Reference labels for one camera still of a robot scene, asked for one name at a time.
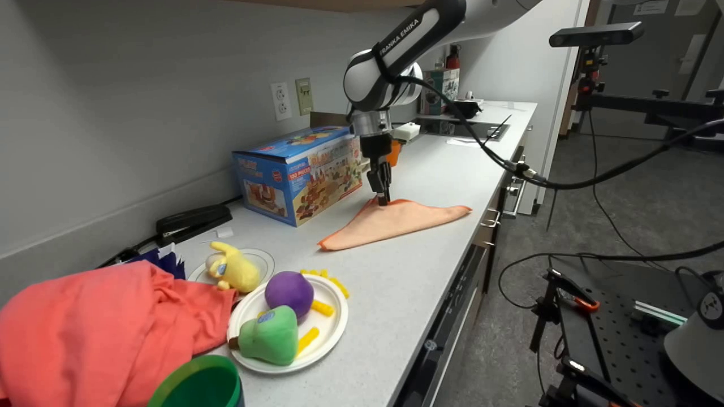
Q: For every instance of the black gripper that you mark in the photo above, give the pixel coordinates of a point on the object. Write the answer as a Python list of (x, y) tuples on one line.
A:
[(377, 150)]

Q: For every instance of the peach towel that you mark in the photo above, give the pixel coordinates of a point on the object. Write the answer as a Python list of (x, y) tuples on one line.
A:
[(400, 217)]

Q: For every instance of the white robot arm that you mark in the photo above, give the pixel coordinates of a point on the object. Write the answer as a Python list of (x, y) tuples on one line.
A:
[(387, 73)]

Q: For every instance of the blue toy food box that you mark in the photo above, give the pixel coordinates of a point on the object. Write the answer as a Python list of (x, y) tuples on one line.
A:
[(302, 174)]

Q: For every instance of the yellow toy fries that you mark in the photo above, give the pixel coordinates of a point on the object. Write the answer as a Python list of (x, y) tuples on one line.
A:
[(327, 318)]

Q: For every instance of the purple plush ball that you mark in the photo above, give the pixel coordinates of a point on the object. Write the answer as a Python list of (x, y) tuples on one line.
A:
[(293, 289)]

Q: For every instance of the clear small plate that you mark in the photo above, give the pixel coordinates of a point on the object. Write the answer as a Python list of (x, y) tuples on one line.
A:
[(261, 259)]

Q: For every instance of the white round plate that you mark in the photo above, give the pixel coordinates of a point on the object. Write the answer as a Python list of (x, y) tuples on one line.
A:
[(252, 305)]

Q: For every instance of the yellow plush toy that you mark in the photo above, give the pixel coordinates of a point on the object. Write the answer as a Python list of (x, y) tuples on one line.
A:
[(231, 270)]

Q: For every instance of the green plush pear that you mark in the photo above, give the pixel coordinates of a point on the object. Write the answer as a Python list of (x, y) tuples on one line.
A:
[(271, 337)]

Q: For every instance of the black stapler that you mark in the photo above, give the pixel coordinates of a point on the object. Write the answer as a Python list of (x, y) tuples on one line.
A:
[(192, 221)]

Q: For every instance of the dark blue cloth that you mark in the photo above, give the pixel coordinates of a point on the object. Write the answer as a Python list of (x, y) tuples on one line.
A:
[(168, 262)]

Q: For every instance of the green plastic cup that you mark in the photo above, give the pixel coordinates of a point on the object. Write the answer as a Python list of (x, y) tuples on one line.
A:
[(210, 381)]

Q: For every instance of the coral red cloth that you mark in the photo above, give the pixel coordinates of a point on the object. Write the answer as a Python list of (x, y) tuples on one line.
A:
[(106, 337)]

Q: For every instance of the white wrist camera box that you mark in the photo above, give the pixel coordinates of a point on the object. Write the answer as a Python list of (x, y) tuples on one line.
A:
[(405, 131)]

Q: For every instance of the beige wall switch plate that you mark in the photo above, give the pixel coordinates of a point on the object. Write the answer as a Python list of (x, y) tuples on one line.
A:
[(305, 95)]

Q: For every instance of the white wall outlet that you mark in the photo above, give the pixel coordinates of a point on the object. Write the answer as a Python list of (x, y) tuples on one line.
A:
[(281, 100)]

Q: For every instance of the black camera on stand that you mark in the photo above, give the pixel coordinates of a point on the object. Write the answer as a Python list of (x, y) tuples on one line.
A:
[(598, 35)]

